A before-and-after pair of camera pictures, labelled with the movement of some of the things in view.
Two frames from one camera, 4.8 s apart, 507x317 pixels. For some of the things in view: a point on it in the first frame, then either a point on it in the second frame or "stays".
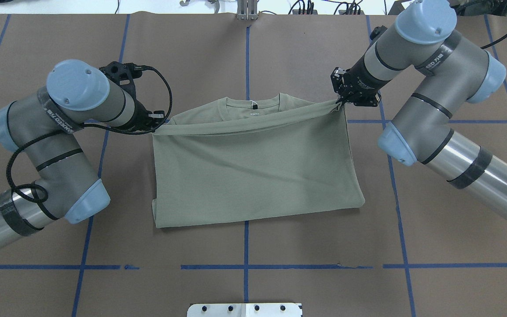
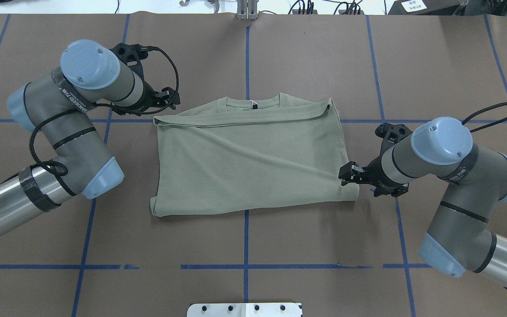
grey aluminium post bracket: (247, 9) stays
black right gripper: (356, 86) -> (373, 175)
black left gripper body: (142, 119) -> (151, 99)
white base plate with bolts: (244, 310) stays
